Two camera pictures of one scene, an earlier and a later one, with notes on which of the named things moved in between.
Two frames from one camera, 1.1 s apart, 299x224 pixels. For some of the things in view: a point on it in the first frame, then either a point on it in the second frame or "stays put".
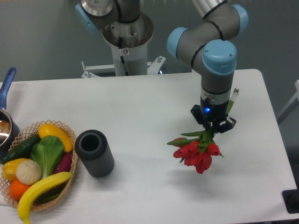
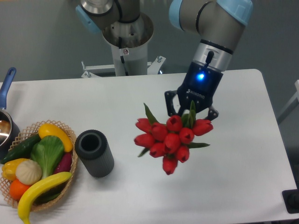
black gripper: x=208 y=112 → x=199 y=85
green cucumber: x=23 y=150 stays put
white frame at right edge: x=291 y=105 stays put
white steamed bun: x=28 y=171 stays put
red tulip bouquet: x=196 y=150 → x=172 y=140
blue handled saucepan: x=10 y=130 stays put
